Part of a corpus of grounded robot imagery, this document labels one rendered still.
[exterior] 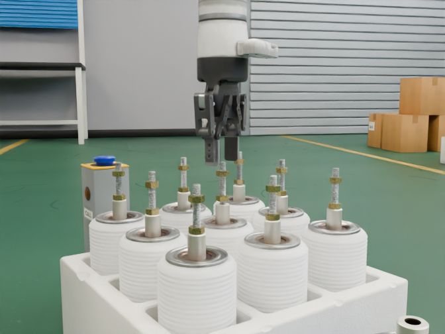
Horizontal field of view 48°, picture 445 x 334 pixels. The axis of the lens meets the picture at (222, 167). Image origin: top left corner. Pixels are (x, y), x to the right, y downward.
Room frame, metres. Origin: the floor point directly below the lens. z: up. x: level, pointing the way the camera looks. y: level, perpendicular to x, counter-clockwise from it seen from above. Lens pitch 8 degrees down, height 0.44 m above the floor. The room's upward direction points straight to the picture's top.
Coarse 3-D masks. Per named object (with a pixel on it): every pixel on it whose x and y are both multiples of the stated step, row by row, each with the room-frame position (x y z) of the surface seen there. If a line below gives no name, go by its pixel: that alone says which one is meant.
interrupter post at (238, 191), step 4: (236, 188) 0.89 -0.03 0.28; (240, 188) 0.89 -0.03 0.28; (244, 188) 0.90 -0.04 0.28; (236, 192) 0.89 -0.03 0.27; (240, 192) 0.89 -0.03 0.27; (244, 192) 0.90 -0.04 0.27; (236, 196) 0.89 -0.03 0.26; (240, 196) 0.89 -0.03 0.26; (244, 196) 0.90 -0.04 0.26; (236, 200) 0.89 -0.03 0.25; (240, 200) 0.89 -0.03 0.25; (244, 200) 0.90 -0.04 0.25
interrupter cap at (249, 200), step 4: (232, 196) 0.93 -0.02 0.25; (248, 196) 0.93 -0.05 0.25; (252, 196) 0.92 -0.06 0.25; (228, 200) 0.90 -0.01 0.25; (232, 200) 0.91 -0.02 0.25; (248, 200) 0.90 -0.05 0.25; (252, 200) 0.89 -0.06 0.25; (256, 200) 0.89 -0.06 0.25; (232, 204) 0.87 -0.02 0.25; (236, 204) 0.87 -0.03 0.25; (240, 204) 0.86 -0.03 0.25; (244, 204) 0.87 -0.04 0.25; (248, 204) 0.87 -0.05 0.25
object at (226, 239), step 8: (248, 224) 0.73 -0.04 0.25; (208, 232) 0.70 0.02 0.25; (216, 232) 0.70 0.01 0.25; (224, 232) 0.70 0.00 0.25; (232, 232) 0.70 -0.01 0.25; (240, 232) 0.70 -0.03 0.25; (248, 232) 0.71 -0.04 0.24; (208, 240) 0.70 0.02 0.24; (216, 240) 0.69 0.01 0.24; (224, 240) 0.69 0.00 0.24; (232, 240) 0.69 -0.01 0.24; (240, 240) 0.70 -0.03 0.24; (224, 248) 0.69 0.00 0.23; (232, 248) 0.69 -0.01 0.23; (232, 256) 0.69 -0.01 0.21
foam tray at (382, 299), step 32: (64, 256) 0.79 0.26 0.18; (64, 288) 0.77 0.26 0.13; (96, 288) 0.65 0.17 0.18; (320, 288) 0.65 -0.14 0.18; (352, 288) 0.65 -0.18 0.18; (384, 288) 0.66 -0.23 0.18; (64, 320) 0.78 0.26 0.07; (96, 320) 0.65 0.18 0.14; (128, 320) 0.56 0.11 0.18; (256, 320) 0.55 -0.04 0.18; (288, 320) 0.56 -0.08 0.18; (320, 320) 0.59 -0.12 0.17; (352, 320) 0.62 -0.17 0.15; (384, 320) 0.66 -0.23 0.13
